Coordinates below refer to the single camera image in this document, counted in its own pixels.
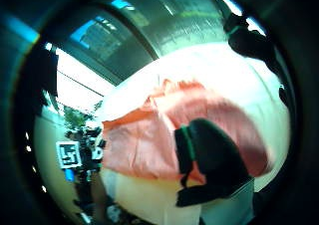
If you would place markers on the pink cloth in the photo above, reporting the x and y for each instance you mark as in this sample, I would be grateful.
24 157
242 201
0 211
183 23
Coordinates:
143 145

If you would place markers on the white marker cube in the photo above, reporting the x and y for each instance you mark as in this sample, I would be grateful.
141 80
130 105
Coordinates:
68 154

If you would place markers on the green plant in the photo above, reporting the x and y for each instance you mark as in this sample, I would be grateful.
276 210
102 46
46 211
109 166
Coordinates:
75 117

